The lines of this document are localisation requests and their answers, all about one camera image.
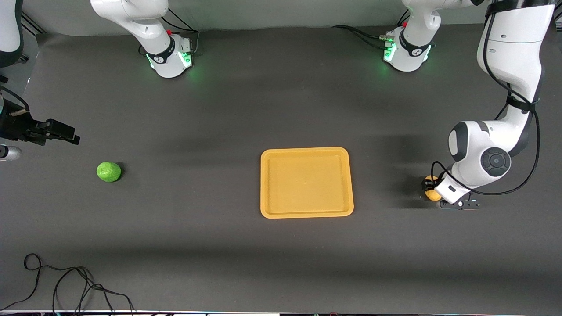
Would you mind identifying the aluminium frame rail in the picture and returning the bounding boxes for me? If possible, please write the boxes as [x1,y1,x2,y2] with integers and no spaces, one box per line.
[21,12,46,36]

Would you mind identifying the green apple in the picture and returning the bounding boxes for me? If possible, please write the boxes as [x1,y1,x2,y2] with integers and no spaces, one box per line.
[96,162,122,183]

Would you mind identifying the black right arm wrist cable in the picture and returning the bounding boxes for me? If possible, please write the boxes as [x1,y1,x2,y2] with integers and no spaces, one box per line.
[0,85,31,113]

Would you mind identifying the black arm base cables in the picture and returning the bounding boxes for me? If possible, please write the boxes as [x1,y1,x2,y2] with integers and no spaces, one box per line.
[138,8,201,57]
[331,9,410,50]

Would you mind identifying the orange plastic tray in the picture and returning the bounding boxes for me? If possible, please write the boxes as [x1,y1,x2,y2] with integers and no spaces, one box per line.
[260,147,354,219]

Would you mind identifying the black arm wrist cable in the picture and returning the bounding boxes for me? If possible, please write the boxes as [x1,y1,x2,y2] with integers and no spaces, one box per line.
[0,85,31,113]
[431,0,541,197]

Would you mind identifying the thin black loose cable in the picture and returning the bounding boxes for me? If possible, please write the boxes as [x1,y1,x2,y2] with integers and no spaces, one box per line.
[0,253,136,315]

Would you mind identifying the dark grey table mat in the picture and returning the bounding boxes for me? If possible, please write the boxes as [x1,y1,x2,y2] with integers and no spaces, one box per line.
[0,20,562,313]

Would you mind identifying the black right arm base cables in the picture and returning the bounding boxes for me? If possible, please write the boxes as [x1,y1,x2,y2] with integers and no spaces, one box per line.
[138,8,201,57]

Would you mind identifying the yellow potato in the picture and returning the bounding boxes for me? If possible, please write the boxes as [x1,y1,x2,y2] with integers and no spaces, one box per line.
[424,176,443,202]

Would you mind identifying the black left arm wrist cable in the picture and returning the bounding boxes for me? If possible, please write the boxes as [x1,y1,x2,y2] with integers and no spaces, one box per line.
[431,0,541,197]

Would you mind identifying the black left arm base cables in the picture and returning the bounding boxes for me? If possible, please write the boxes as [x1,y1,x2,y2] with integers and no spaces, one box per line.
[331,9,410,50]

